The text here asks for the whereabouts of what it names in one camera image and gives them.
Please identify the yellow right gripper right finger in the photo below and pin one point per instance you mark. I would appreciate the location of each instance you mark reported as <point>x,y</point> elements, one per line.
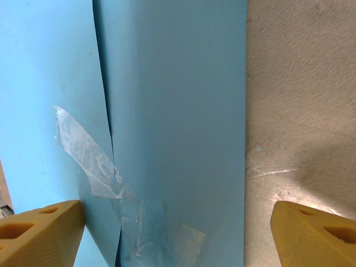
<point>308,239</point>

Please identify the clear adhesive tape piece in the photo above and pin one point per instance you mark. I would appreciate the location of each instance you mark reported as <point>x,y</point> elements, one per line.
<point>80,144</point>

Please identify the blue wrapping paper sheet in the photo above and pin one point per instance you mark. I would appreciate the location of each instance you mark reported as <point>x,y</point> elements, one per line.
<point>180,97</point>

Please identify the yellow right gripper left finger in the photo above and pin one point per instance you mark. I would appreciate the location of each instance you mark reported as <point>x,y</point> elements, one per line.
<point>36,239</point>

